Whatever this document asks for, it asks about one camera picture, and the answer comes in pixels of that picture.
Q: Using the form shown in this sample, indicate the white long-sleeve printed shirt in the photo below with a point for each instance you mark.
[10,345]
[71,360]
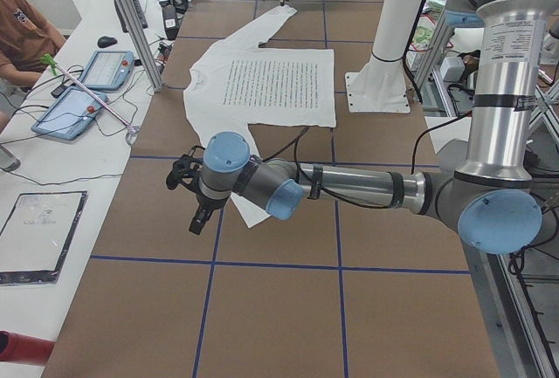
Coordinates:
[239,82]

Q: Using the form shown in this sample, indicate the pink stick green clip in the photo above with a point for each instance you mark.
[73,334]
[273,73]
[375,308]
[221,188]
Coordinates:
[133,131]

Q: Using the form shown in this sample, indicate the black power adapter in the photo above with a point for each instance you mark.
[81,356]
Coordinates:
[170,22]

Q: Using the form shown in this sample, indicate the lower blue teach pendant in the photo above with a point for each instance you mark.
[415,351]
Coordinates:
[68,117]

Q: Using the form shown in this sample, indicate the blue teach pendant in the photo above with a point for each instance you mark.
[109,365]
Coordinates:
[68,117]
[107,71]

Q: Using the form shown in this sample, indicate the upper blue teach pendant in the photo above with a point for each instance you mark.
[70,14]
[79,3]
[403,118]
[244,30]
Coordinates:
[107,71]

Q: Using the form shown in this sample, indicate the black computer mouse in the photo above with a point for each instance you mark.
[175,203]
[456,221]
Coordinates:
[106,41]

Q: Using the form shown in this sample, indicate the red cylinder object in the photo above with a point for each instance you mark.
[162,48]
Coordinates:
[24,349]

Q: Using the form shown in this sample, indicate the person in brown shirt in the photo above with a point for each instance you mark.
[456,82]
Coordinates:
[26,36]

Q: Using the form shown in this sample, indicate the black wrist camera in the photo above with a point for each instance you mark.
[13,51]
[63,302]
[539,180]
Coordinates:
[185,171]

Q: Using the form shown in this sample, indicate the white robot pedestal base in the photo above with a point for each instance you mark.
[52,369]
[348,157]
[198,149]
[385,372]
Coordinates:
[380,86]

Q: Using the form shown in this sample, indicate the aluminium frame post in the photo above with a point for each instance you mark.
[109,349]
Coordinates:
[140,42]

